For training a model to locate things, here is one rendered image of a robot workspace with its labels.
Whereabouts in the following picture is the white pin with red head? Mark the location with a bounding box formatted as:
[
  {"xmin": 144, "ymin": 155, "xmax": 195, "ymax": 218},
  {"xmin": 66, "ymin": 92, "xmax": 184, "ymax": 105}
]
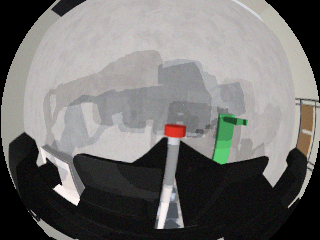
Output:
[{"xmin": 157, "ymin": 124, "xmax": 187, "ymax": 228}]

